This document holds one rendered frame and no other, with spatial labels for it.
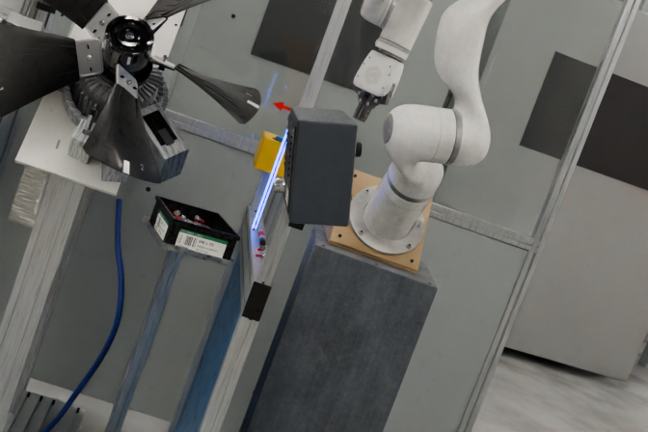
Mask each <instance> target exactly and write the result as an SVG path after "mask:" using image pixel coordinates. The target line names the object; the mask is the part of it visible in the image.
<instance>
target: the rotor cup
mask: <svg viewBox="0 0 648 432"><path fill-rule="evenodd" d="M127 32H132V33H133V34H134V38H133V39H131V40H130V39H128V38H127V37H126V36H125V34H126V33H127ZM104 41H106V44H105V49H104V48H103V45H104ZM153 45H154V34H153V31H152V29H151V27H150V26H149V25H148V24H147V23H146V22H145V21H144V20H143V19H142V18H140V17H137V16H134V15H120V16H117V17H115V18H113V19H112V20H111V21H110V22H109V23H108V25H107V26H106V28H105V32H104V37H103V42H102V45H101V51H102V60H103V68H104V70H103V73H100V74H99V75H98V76H99V77H100V78H101V79H102V80H103V81H104V82H106V83H107V84H109V85H111V86H113V87H114V86H115V63H117V64H118V65H121V66H122V67H123V68H124V69H125V70H126V71H127V72H128V73H130V74H131V75H132V76H133V77H134V78H135V79H136V81H137V84H138V87H139V86H141V85H142V84H144V83H145V82H146V81H147V80H148V79H149V77H150V75H151V71H152V67H153V64H152V63H150V62H149V60H151V59H152V58H151V57H150V56H151V50H152V47H153ZM128 57H130V58H131V60H130V64H129V65H127V60H128Z"/></svg>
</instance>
